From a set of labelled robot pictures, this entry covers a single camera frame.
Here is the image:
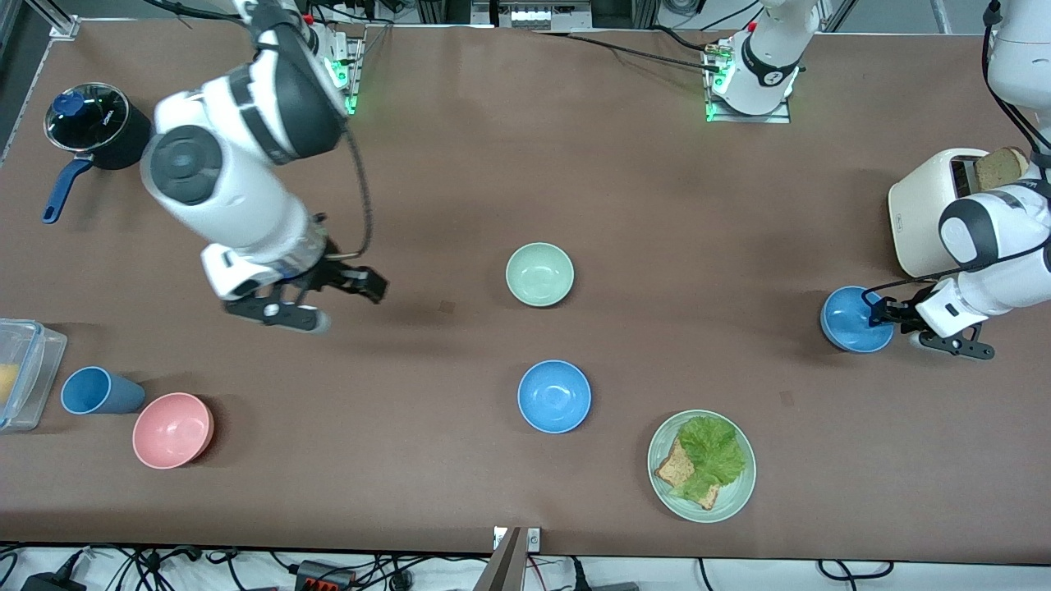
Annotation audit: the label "blue bowl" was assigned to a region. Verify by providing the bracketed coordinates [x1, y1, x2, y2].
[517, 360, 592, 434]
[820, 286, 896, 355]

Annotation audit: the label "green bowl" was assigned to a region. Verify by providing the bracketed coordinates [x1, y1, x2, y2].
[505, 242, 576, 309]

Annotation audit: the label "pink bowl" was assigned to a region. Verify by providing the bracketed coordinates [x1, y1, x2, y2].
[132, 392, 215, 470]

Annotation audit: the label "white toaster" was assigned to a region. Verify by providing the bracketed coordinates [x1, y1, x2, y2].
[888, 148, 1037, 279]

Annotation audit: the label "brown bread slice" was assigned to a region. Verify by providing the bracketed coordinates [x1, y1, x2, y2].
[973, 146, 1032, 195]

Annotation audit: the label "blue cup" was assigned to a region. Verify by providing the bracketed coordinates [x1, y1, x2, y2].
[60, 366, 146, 416]

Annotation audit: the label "green lettuce leaf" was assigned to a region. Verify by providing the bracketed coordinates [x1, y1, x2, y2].
[672, 415, 748, 502]

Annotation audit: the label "glass lid blue knob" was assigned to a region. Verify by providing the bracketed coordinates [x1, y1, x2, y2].
[44, 82, 131, 153]

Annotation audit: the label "pale green plate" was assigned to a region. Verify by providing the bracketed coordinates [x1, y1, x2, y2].
[647, 409, 757, 524]

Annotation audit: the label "clear plastic container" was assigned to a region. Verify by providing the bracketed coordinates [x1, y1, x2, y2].
[0, 318, 68, 433]

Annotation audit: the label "brown toast slice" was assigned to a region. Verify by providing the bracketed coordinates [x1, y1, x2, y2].
[654, 438, 722, 511]

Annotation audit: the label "black box red connectors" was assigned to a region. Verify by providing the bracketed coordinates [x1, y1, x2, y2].
[294, 560, 357, 591]

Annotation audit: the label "white power strip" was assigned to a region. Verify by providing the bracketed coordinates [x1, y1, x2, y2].
[496, 0, 594, 30]

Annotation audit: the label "black pot blue handle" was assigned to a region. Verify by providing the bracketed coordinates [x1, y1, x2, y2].
[42, 82, 154, 225]

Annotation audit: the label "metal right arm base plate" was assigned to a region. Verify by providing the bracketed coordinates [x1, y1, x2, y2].
[324, 33, 366, 117]

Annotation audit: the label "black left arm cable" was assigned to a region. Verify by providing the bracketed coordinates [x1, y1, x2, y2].
[862, 0, 1051, 306]

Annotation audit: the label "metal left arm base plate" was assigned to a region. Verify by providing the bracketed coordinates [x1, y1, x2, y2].
[704, 39, 792, 125]

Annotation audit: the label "metal table edge bracket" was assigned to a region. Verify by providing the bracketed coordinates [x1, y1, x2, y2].
[493, 526, 542, 552]

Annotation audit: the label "dark grey camera pole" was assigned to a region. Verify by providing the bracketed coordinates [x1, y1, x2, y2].
[474, 527, 527, 591]

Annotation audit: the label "black cable on table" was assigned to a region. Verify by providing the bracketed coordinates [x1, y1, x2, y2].
[532, 28, 725, 73]

